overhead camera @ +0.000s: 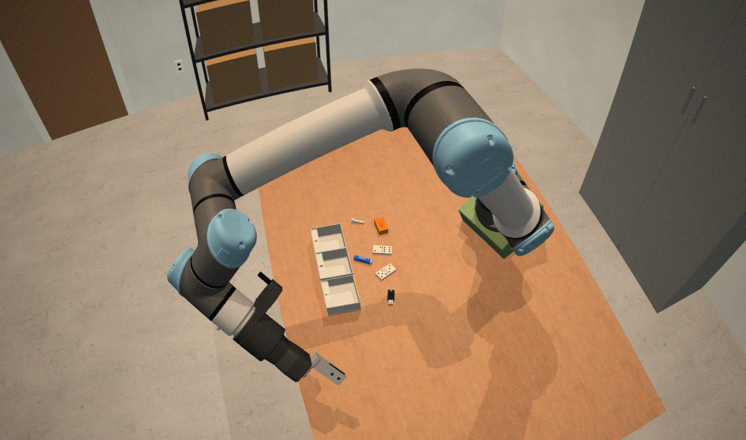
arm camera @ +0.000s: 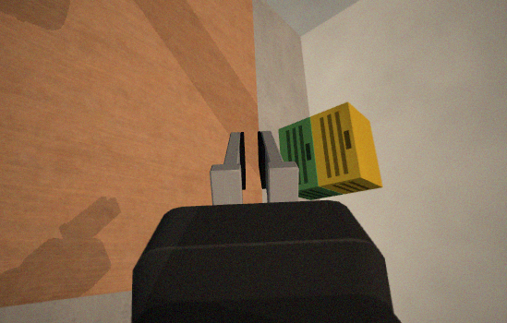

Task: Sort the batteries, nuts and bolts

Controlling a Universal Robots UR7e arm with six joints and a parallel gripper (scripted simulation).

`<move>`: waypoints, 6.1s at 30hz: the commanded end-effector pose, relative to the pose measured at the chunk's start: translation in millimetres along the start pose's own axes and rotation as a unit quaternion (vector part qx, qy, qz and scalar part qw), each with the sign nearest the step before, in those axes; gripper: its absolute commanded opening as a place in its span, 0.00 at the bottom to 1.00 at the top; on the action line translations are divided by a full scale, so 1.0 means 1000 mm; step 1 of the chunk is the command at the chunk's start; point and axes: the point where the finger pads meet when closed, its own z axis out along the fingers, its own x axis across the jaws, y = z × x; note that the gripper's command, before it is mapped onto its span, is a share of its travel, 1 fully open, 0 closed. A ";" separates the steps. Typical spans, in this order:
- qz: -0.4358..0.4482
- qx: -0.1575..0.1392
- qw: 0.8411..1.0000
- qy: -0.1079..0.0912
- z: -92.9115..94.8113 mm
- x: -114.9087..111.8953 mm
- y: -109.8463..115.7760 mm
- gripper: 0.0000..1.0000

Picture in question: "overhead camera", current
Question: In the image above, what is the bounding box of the beige three-compartment bin rack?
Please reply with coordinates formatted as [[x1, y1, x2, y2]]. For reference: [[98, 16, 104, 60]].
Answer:
[[311, 224, 361, 316]]

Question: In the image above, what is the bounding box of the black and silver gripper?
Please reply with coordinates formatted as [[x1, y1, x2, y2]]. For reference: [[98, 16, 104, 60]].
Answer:
[[212, 272, 346, 385]]

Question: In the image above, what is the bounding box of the orange battery block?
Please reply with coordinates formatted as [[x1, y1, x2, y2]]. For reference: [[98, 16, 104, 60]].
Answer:
[[374, 217, 388, 235]]

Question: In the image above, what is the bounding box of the blue aa battery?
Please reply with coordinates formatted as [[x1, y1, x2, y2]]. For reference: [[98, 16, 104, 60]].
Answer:
[[354, 255, 372, 265]]

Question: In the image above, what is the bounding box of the beige domino tile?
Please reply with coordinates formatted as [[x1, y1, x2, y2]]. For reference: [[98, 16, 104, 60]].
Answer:
[[376, 264, 396, 281], [373, 245, 392, 255]]

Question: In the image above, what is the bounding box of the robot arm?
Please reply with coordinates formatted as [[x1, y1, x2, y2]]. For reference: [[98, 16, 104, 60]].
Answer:
[[167, 68, 554, 321]]

